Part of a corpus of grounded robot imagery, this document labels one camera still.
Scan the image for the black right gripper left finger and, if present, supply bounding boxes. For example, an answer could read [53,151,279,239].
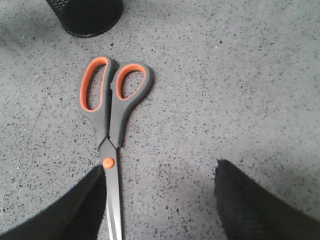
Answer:
[0,165,107,240]

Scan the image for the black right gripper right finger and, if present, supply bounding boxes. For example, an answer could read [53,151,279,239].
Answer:
[214,159,320,240]

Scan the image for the grey orange scissors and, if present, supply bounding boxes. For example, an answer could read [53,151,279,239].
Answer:
[78,56,155,240]

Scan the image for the black mesh pen holder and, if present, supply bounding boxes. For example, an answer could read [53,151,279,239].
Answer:
[47,0,124,38]

